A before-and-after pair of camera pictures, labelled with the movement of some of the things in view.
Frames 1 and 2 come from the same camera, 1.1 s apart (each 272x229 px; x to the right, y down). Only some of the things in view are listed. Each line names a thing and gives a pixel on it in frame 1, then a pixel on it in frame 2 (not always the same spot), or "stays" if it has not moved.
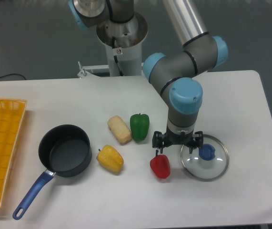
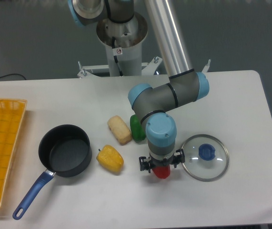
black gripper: x=170 y=139 to x=178 y=157
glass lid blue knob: x=207 y=163 stays
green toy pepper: x=139 y=124 stays
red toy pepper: x=160 y=165 stays
